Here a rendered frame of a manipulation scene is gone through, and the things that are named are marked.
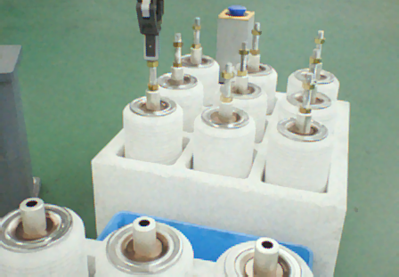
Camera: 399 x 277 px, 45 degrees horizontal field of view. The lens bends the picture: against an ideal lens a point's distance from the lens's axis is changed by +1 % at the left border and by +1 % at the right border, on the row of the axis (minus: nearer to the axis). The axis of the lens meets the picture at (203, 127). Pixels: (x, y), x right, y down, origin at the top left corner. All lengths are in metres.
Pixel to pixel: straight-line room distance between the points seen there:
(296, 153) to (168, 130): 0.20
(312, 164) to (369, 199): 0.38
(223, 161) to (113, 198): 0.19
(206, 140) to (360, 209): 0.42
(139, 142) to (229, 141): 0.15
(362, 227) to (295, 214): 0.29
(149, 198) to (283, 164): 0.22
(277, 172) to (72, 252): 0.34
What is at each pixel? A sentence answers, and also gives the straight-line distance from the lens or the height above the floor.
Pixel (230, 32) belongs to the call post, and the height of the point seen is 0.28.
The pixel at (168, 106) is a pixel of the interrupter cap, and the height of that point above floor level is 0.25.
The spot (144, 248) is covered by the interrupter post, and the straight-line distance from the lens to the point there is 0.48.
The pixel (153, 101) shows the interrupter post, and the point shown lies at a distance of 0.76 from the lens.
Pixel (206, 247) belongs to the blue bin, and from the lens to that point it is 0.74.
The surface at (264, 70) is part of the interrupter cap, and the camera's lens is 0.95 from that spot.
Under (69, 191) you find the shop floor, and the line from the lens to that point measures 1.04.
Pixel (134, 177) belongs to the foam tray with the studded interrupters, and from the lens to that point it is 0.76.
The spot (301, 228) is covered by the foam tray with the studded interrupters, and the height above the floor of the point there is 0.13.
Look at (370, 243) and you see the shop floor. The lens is 0.95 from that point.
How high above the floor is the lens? 0.57
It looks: 27 degrees down
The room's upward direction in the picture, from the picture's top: 2 degrees clockwise
